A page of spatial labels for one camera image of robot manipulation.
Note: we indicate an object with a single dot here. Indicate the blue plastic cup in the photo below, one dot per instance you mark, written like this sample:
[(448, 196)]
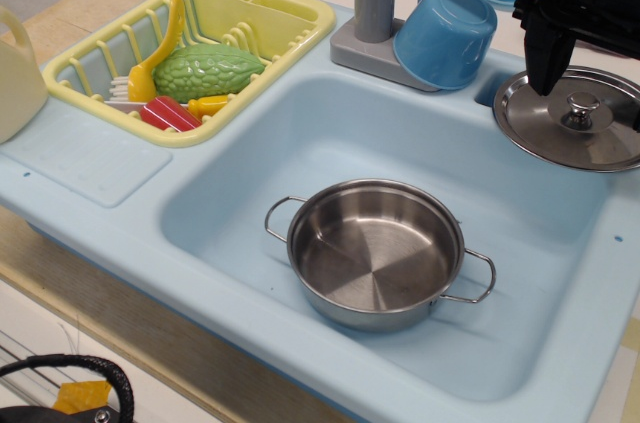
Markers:
[(444, 42)]

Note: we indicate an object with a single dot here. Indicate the yellow orange toy piece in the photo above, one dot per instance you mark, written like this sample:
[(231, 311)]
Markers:
[(206, 106)]

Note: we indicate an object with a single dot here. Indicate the yellow tape piece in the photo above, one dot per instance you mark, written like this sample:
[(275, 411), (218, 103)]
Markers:
[(77, 397)]

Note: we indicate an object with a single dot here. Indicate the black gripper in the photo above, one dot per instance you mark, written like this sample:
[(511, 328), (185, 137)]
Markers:
[(553, 26)]

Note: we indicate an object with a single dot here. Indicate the green bitter gourd toy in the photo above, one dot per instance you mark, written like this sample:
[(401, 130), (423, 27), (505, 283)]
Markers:
[(204, 70)]

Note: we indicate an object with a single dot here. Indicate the yellow dish rack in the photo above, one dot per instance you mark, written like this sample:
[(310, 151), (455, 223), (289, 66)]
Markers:
[(279, 32)]

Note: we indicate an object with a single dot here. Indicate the cream plastic jug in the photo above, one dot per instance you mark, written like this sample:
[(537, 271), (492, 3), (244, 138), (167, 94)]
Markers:
[(23, 89)]

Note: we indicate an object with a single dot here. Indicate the yellow plastic spoon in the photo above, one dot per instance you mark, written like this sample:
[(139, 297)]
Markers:
[(141, 87)]

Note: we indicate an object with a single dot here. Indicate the grey toy faucet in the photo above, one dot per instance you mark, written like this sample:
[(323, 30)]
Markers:
[(365, 43)]

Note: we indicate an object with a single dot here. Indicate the stainless steel pot lid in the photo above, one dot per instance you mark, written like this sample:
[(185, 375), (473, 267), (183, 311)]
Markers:
[(589, 121)]

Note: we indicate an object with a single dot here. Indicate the red plastic toy piece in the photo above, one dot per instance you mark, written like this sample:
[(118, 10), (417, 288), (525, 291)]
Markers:
[(164, 112)]

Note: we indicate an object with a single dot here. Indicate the white plastic fork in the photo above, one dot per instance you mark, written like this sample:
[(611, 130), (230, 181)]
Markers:
[(119, 98)]

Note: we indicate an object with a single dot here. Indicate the light blue toy sink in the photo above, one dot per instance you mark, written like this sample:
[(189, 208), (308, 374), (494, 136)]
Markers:
[(185, 227)]

